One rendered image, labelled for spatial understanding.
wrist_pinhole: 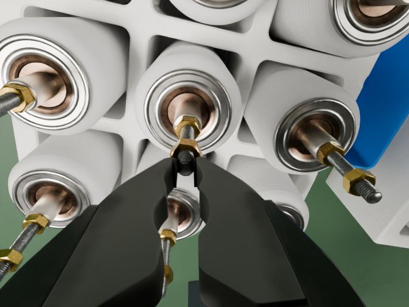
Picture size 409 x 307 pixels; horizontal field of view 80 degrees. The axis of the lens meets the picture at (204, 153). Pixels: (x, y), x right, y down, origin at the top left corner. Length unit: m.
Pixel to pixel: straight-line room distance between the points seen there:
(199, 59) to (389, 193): 0.40
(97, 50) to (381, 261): 0.89
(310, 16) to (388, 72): 0.31
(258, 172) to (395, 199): 0.26
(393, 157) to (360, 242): 0.38
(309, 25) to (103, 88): 0.17
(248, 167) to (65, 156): 0.21
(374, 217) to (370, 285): 0.52
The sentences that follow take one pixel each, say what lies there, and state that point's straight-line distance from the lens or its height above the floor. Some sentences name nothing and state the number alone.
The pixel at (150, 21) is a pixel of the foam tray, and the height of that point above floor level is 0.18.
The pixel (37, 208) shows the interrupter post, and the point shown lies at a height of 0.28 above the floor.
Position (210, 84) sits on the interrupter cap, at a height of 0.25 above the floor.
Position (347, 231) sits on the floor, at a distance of 0.78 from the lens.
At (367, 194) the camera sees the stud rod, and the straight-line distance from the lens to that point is 0.18.
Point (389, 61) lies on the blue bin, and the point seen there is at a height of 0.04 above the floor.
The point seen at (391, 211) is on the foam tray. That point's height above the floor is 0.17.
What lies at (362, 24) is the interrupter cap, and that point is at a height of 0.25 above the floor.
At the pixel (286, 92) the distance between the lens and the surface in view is 0.24.
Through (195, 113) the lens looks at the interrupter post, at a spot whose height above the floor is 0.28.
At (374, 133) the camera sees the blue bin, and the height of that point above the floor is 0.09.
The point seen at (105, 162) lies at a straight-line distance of 0.30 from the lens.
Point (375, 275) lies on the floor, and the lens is 0.99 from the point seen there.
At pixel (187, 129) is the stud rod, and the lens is 0.17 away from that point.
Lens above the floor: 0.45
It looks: 61 degrees down
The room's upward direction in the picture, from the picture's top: 175 degrees clockwise
